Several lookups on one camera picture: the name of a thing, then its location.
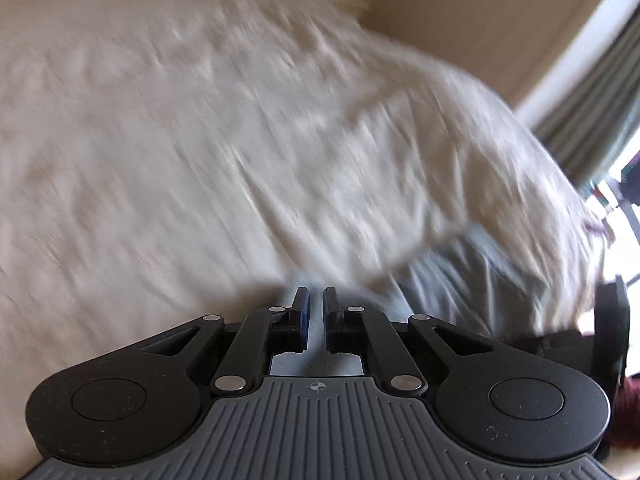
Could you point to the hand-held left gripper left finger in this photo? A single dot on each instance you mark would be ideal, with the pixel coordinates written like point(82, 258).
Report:
point(302, 315)

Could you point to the striped green-grey curtain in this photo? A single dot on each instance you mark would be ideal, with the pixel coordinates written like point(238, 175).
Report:
point(600, 100)

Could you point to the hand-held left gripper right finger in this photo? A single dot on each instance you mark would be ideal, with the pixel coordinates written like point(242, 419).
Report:
point(331, 315)

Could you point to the heathered grey-blue pants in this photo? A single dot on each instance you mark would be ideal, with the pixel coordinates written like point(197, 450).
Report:
point(460, 280)

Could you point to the bed with cream bedspread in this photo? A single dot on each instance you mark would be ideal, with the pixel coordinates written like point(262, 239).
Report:
point(200, 135)

